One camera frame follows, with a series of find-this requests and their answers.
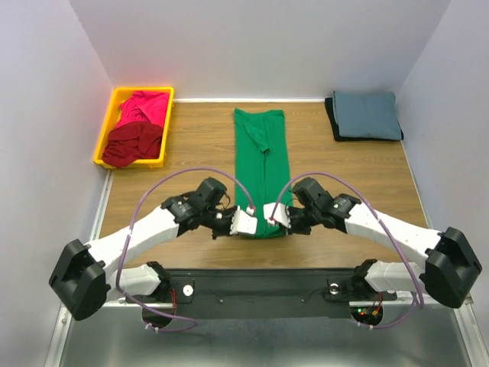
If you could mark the folded blue grey t shirt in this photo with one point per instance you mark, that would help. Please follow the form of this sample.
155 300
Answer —
366 116

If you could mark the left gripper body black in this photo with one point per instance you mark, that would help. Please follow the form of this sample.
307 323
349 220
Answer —
222 230

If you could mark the dark red t shirt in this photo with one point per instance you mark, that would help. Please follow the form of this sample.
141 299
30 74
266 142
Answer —
131 142

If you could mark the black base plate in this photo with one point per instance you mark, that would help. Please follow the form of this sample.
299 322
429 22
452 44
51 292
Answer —
205 294

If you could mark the yellow plastic bin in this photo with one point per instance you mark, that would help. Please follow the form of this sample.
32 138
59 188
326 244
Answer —
112 116

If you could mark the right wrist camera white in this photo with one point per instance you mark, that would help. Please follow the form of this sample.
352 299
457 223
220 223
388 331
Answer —
277 214

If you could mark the green t shirt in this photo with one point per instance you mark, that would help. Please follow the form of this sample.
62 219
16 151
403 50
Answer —
261 161

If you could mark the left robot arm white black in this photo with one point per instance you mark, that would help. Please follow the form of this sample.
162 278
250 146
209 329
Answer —
87 275

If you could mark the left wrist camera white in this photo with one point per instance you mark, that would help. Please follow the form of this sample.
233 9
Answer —
243 222

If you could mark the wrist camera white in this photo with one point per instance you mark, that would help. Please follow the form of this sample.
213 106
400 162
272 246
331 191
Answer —
277 214
243 222

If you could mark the aluminium rail frame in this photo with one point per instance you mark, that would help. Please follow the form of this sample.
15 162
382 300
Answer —
383 313

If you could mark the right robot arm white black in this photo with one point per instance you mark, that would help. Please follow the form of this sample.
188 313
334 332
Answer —
440 264

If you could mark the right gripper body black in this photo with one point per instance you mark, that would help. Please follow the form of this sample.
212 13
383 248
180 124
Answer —
296 226

